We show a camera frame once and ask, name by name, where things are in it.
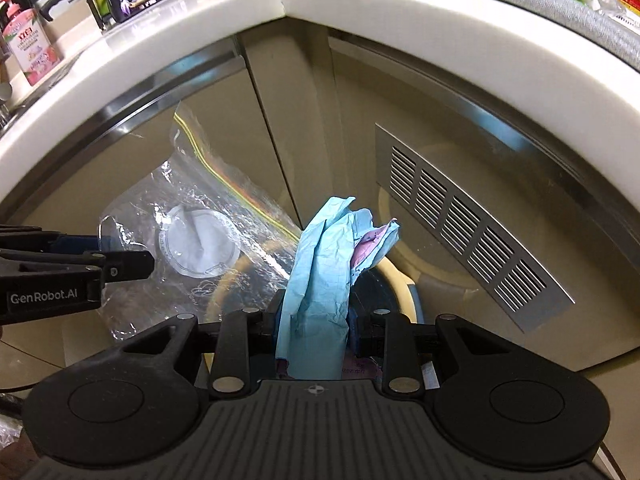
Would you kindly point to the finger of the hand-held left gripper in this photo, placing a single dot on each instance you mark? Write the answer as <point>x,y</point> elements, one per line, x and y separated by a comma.
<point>127,265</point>
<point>75,244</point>

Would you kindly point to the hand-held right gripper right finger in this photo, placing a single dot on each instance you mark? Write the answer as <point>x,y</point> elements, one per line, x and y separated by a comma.
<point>354,332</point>

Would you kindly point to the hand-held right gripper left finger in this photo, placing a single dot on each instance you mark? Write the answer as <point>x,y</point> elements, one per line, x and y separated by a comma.
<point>267,327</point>

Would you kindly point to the blue bin with cream rim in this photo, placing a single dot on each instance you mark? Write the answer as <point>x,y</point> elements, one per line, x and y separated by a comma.
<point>402,287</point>

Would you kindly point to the round white paper disc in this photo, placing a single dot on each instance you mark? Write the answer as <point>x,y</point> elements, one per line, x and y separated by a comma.
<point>197,247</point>

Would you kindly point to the light blue paper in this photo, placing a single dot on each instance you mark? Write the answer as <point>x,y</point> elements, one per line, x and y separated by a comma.
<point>315,270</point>

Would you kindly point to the pink paper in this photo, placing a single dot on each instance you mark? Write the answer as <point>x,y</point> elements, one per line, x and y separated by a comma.
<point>372,245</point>

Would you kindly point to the clear zip plastic bag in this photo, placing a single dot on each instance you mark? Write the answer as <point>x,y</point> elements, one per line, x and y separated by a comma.
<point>210,190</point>

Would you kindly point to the silver vent grille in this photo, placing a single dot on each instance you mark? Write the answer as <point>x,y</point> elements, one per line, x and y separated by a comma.
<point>480,230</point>

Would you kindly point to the pink soap bottle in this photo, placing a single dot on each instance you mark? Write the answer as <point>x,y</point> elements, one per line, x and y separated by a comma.
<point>32,45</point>

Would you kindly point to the white kitchen countertop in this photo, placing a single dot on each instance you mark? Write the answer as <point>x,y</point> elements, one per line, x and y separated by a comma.
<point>150,35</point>

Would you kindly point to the beige cabinet corner post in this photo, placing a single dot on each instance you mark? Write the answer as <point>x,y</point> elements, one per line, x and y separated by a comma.
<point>290,110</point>

